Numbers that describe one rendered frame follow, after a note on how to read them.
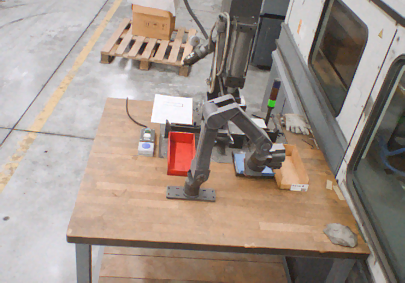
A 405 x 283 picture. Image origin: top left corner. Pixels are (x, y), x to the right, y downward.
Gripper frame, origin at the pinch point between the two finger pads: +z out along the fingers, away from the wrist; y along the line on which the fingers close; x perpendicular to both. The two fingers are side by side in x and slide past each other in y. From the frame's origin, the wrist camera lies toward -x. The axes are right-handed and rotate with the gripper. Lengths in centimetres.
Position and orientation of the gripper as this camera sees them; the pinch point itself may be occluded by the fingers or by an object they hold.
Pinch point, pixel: (247, 171)
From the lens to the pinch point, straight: 178.4
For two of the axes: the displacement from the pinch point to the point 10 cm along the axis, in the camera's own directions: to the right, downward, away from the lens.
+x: -9.9, -0.8, -1.5
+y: 0.1, -8.9, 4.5
